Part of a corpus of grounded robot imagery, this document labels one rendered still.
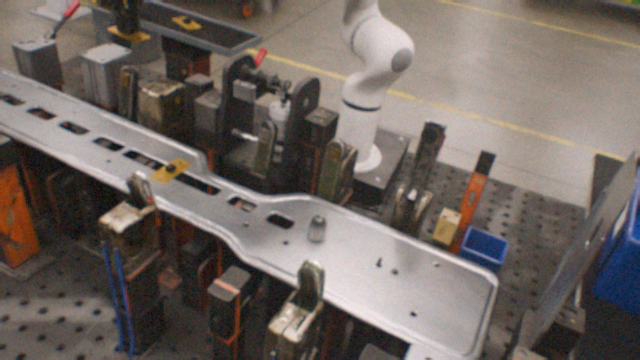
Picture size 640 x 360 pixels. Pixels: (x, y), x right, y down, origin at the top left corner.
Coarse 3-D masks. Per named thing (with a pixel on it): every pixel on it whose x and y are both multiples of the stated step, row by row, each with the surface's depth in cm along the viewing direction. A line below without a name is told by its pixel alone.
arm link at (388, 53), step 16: (368, 32) 125; (384, 32) 122; (400, 32) 122; (368, 48) 124; (384, 48) 121; (400, 48) 121; (368, 64) 125; (384, 64) 122; (400, 64) 123; (352, 80) 134; (368, 80) 128; (384, 80) 128; (352, 96) 135; (368, 96) 134; (384, 96) 138
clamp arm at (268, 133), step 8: (264, 128) 103; (272, 128) 102; (264, 136) 103; (272, 136) 103; (264, 144) 104; (272, 144) 104; (256, 152) 106; (264, 152) 105; (272, 152) 105; (256, 160) 106; (264, 160) 105; (272, 160) 107; (256, 168) 107; (264, 168) 106
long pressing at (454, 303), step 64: (0, 128) 108; (128, 128) 113; (128, 192) 96; (192, 192) 98; (256, 256) 86; (320, 256) 88; (384, 256) 90; (448, 256) 91; (384, 320) 79; (448, 320) 80
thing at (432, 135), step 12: (432, 120) 88; (432, 132) 85; (444, 132) 88; (420, 144) 89; (432, 144) 89; (420, 156) 91; (432, 156) 89; (420, 168) 92; (432, 168) 92; (408, 180) 93; (420, 180) 93; (408, 192) 95; (420, 192) 92
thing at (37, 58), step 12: (36, 36) 132; (24, 48) 126; (36, 48) 127; (48, 48) 130; (24, 60) 128; (36, 60) 128; (48, 60) 131; (24, 72) 130; (36, 72) 130; (48, 72) 133; (60, 72) 136; (48, 84) 134; (60, 84) 137
